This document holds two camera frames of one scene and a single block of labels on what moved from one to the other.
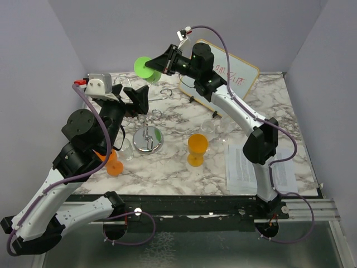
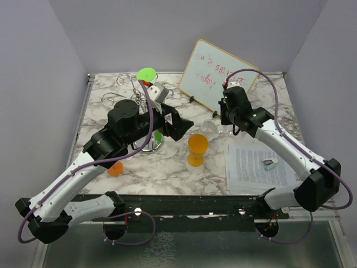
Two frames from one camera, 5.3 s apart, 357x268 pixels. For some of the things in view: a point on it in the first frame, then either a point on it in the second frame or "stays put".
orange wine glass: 197,146 stays put
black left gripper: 139,98 to 179,126
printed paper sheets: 241,177 stays put
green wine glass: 145,72 to 149,75
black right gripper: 162,63 to 224,120
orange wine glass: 114,167 stays put
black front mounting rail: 191,213 stays put
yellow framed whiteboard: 242,75 stays put
